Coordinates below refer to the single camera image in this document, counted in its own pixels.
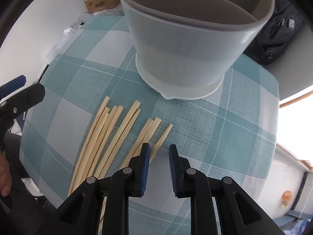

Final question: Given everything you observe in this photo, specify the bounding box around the bamboo chopstick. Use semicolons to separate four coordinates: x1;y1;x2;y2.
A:
98;109;141;178
133;117;161;156
120;118;153;169
94;100;141;177
78;106;118;183
150;124;173;162
86;106;124;177
67;96;110;196
72;107;111;192

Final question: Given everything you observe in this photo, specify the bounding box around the person left hand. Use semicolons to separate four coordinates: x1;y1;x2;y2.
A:
0;151;12;197

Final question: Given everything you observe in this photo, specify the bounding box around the teal checkered tablecloth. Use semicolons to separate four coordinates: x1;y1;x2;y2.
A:
20;15;279;234

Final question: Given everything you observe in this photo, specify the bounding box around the white plastic bag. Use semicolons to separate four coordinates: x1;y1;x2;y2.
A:
45;13;89;65

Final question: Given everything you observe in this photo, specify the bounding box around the black backpack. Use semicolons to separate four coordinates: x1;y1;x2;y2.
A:
244;0;304;65

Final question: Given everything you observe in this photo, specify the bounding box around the white grey utensil holder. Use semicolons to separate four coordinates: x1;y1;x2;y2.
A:
121;0;275;100

